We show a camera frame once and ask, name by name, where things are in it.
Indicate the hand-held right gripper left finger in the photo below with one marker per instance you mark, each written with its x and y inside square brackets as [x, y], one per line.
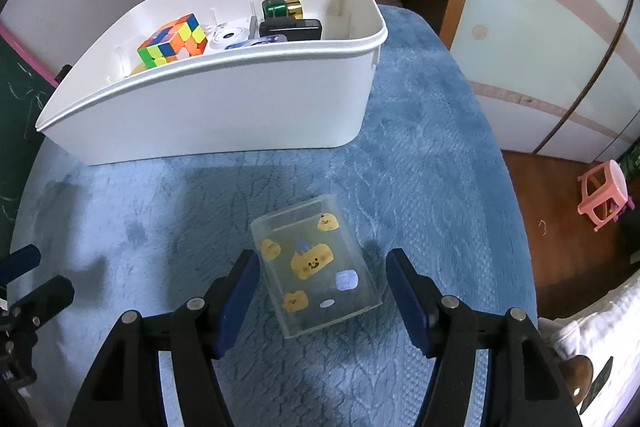
[235, 302]

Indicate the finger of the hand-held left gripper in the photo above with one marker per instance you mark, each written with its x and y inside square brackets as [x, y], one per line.
[20, 261]
[50, 294]

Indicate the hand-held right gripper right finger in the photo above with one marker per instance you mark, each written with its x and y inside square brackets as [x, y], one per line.
[407, 302]

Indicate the clear box with yellow stickers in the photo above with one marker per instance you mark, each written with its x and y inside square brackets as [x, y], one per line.
[310, 267]

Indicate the white plastic storage bin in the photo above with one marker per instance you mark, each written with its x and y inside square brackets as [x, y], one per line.
[225, 107]

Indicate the white box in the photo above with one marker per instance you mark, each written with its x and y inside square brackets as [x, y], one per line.
[227, 38]

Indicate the blue fluffy blanket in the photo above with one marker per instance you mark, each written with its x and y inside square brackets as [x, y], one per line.
[425, 157]

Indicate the pink framed chalkboard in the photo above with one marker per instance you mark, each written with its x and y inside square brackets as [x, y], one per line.
[15, 107]

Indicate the black clip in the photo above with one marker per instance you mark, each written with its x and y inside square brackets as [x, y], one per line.
[63, 73]

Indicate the white clothing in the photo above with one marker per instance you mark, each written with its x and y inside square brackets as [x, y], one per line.
[610, 332]

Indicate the pink plastic stool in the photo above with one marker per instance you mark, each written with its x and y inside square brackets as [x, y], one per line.
[605, 187]

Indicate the green leafy item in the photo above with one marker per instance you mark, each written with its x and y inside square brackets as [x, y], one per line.
[631, 164]

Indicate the multicoloured puzzle cube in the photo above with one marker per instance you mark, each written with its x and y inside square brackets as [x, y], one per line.
[170, 42]

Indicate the black box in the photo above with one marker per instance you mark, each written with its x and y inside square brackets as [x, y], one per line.
[295, 29]

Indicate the shiny gold item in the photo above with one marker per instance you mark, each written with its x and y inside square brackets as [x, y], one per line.
[296, 8]

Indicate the pale wardrobe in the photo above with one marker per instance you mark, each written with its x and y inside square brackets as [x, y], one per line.
[550, 32]

